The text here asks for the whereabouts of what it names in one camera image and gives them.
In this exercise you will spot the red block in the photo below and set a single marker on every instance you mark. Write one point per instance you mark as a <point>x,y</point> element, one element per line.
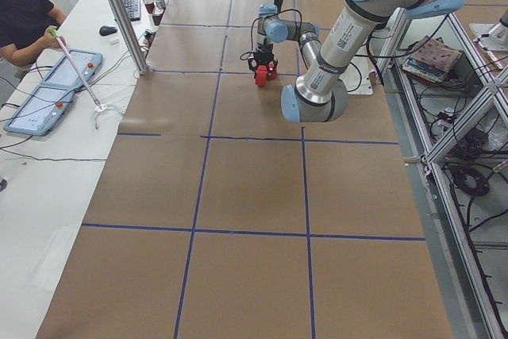
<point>261,74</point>
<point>272,75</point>

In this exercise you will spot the metal cup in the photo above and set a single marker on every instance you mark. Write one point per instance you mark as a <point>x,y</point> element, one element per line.
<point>160,4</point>

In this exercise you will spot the stack of books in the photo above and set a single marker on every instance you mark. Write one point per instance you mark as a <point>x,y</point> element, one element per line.
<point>431,60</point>

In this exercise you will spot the black computer mouse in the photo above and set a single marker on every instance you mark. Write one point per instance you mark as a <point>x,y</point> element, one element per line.
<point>106,30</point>

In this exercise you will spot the upper teach pendant tablet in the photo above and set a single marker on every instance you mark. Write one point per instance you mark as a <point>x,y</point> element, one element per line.
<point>63,75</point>

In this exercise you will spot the teach pendant tablet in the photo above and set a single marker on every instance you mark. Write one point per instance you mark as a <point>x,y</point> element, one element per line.
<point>40,111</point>
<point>63,75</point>

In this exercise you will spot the lower teach pendant tablet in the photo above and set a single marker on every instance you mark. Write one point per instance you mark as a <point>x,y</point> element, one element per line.
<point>40,111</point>

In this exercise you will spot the seated person black shirt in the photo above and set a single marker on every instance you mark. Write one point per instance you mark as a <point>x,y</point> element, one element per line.
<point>25,29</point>

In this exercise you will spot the aluminium frame post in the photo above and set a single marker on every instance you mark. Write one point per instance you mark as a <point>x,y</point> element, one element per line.
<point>129,35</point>

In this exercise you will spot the aluminium table frame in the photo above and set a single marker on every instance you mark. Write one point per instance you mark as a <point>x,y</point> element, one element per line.
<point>455,134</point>

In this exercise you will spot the metal rod green handle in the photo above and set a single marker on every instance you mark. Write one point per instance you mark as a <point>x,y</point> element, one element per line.
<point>99,106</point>

